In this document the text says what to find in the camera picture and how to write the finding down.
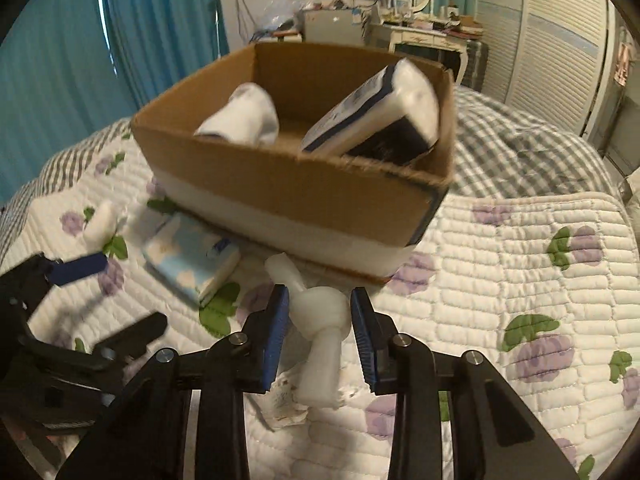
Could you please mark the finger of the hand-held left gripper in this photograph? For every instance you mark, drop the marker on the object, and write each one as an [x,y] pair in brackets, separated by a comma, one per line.
[135,332]
[77,267]

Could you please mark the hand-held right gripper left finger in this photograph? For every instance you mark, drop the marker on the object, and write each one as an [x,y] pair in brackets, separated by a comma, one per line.
[276,332]

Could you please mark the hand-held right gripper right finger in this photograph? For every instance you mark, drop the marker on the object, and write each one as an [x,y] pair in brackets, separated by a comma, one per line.
[363,342]

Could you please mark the brown cardboard box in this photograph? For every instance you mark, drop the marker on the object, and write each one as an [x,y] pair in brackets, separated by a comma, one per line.
[280,180]

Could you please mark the small white foam piece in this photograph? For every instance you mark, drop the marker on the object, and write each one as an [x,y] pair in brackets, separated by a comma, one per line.
[102,224]

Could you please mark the light blue tissue packet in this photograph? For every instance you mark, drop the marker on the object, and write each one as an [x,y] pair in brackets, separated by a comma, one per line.
[187,255]

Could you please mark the floral quilted bedspread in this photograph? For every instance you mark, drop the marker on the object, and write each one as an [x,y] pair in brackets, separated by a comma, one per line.
[500,270]

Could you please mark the white sock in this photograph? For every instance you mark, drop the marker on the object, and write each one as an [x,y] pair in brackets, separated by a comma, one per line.
[240,115]

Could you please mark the blue white tissue pack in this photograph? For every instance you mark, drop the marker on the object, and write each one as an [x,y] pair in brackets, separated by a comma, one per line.
[357,112]

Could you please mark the teal curtain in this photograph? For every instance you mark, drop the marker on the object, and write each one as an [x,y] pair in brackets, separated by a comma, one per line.
[150,30]

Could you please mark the grey suitcase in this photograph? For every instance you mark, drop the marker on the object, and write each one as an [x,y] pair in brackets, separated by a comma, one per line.
[474,65]

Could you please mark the white vanity table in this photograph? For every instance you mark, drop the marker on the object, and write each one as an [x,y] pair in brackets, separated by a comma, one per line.
[425,40]

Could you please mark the white box appliance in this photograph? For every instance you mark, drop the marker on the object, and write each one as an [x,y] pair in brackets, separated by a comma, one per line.
[332,26]

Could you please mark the clear plastic bag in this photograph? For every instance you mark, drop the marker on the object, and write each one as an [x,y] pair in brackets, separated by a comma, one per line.
[280,17]

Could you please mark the white louvered wardrobe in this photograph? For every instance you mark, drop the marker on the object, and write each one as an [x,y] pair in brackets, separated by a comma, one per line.
[540,35]

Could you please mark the pink hanging item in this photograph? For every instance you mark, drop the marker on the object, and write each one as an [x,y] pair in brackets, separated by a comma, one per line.
[623,62]

